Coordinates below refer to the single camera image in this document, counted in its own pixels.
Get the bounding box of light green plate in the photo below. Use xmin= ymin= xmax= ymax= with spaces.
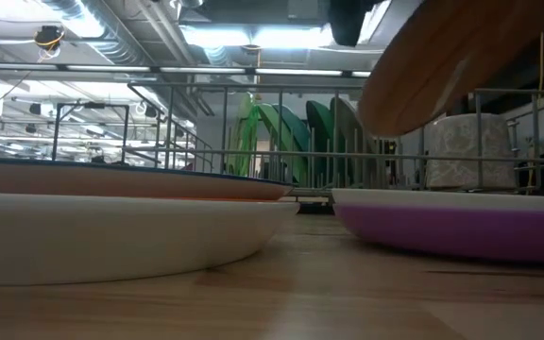
xmin=255 ymin=102 xmax=297 ymax=185

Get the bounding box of teal plate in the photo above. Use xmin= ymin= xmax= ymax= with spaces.
xmin=276 ymin=104 xmax=312 ymax=188

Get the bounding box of orange plate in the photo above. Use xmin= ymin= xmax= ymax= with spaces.
xmin=357 ymin=0 xmax=544 ymax=139

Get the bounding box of blue white striped plate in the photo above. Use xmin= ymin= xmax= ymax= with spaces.
xmin=0 ymin=157 xmax=294 ymax=201

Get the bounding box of black overhead camera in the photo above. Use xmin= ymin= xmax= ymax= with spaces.
xmin=33 ymin=25 xmax=65 ymax=60

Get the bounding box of grey plate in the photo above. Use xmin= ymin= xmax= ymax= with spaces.
xmin=331 ymin=96 xmax=372 ymax=188

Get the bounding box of purple plate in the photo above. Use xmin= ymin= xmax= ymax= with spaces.
xmin=335 ymin=205 xmax=544 ymax=264

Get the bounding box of patterned white cup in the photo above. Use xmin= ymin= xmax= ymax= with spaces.
xmin=425 ymin=112 xmax=519 ymax=191

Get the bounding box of dark green plate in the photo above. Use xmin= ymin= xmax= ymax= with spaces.
xmin=305 ymin=99 xmax=344 ymax=188

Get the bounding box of grey wire dish rack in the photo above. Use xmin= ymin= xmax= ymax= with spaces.
xmin=123 ymin=82 xmax=544 ymax=199

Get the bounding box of black background frame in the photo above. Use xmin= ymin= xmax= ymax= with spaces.
xmin=50 ymin=100 xmax=131 ymax=162

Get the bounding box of black overhead beam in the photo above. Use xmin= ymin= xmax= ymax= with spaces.
xmin=0 ymin=59 xmax=372 ymax=79

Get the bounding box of large white plate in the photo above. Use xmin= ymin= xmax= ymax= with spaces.
xmin=0 ymin=192 xmax=300 ymax=287

